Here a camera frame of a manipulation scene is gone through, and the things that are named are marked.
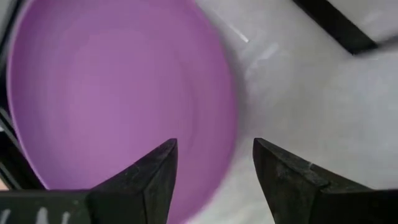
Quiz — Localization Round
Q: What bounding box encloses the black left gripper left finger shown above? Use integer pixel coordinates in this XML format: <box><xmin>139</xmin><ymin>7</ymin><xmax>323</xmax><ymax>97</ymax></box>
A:
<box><xmin>86</xmin><ymin>138</ymin><xmax>178</xmax><ymax>224</ymax></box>

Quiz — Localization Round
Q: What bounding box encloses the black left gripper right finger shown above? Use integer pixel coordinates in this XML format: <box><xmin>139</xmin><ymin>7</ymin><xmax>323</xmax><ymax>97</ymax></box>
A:
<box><xmin>252</xmin><ymin>138</ymin><xmax>398</xmax><ymax>224</ymax></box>

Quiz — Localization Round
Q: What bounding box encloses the wooden shelf with black legs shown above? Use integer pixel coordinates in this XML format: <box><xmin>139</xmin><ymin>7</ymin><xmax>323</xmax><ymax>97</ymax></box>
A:
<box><xmin>291</xmin><ymin>0</ymin><xmax>381</xmax><ymax>56</ymax></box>

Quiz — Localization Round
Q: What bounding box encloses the purple opaque plate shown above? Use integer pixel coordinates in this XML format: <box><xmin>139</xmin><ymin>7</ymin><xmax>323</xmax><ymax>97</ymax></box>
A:
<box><xmin>6</xmin><ymin>0</ymin><xmax>239</xmax><ymax>224</ymax></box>

